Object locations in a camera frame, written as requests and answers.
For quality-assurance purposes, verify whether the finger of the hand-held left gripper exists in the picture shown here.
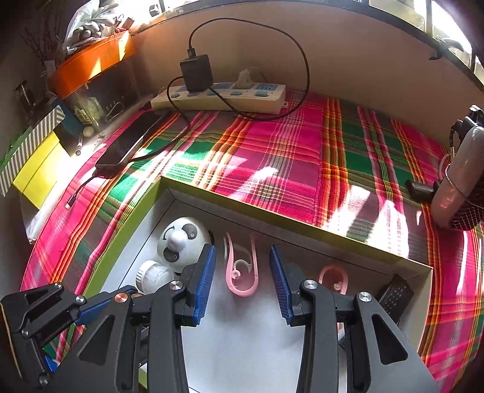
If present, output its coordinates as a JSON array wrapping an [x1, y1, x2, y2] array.
[[11, 333, 57, 390], [0, 283, 137, 350]]

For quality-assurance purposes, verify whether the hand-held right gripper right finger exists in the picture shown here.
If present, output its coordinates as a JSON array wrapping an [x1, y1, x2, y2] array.
[[269, 244, 439, 393]]

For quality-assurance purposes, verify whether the green cardboard box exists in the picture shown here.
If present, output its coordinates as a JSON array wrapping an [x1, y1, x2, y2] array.
[[81, 176, 433, 393]]

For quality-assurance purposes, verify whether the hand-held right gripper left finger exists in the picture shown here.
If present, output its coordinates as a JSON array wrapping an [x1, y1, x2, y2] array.
[[47, 244, 217, 393]]

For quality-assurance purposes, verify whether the dried twig bunch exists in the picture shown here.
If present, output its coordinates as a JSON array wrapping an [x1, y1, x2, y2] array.
[[23, 15, 63, 67]]

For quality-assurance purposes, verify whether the black rectangular light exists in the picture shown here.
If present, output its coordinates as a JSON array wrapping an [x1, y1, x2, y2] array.
[[376, 274, 414, 326]]

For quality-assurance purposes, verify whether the green printed mug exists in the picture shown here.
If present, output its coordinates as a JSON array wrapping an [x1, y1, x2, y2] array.
[[72, 96, 104, 125]]

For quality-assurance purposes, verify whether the yellow box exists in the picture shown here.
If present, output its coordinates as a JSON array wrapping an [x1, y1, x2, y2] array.
[[12, 132, 70, 210]]

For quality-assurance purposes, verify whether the striped box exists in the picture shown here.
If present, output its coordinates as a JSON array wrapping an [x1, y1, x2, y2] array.
[[0, 105, 65, 197]]

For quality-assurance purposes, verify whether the beige black space heater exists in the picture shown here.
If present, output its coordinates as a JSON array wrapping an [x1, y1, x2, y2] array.
[[406, 106, 484, 231]]

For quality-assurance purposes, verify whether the orange tray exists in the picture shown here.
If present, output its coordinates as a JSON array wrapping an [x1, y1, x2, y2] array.
[[48, 32, 136, 97]]

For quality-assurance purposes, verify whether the black window handle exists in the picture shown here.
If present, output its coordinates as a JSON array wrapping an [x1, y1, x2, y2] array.
[[428, 36, 465, 61]]

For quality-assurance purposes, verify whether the white plastic sheet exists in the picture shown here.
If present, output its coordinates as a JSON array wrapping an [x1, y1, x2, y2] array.
[[19, 189, 51, 244]]

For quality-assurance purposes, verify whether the white plug adapter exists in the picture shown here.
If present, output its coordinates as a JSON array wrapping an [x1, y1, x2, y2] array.
[[236, 68, 265, 89]]

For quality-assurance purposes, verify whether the pink cable clip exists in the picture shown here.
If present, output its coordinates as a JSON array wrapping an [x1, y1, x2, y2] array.
[[223, 231, 261, 297], [318, 264, 349, 295]]

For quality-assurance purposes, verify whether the pink green plaid tablecloth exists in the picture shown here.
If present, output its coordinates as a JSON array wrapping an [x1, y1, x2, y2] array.
[[21, 89, 484, 393]]

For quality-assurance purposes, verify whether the black smartphone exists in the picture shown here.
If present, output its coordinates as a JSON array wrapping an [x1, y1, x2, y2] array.
[[94, 109, 171, 178]]

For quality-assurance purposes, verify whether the beige power strip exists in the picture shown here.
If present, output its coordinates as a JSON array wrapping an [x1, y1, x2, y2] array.
[[150, 81, 287, 114]]

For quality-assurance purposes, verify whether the white plastic bag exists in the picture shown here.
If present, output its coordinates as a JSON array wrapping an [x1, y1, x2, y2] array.
[[64, 0, 131, 51]]

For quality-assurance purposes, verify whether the long black charging cable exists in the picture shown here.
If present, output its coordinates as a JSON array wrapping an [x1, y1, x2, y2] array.
[[129, 17, 311, 167]]

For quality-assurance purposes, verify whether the white panda-face round device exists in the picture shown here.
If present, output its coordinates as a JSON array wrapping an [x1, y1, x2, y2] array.
[[157, 216, 212, 273]]

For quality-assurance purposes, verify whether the black charger block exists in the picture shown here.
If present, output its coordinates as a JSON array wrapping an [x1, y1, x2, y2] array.
[[179, 54, 214, 93]]

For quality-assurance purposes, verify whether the small white ribbed jar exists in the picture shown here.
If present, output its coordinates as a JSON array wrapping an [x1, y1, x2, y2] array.
[[136, 260, 175, 294]]

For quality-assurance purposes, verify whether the short black cable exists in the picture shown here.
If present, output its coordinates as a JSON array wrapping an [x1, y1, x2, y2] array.
[[65, 172, 100, 210]]

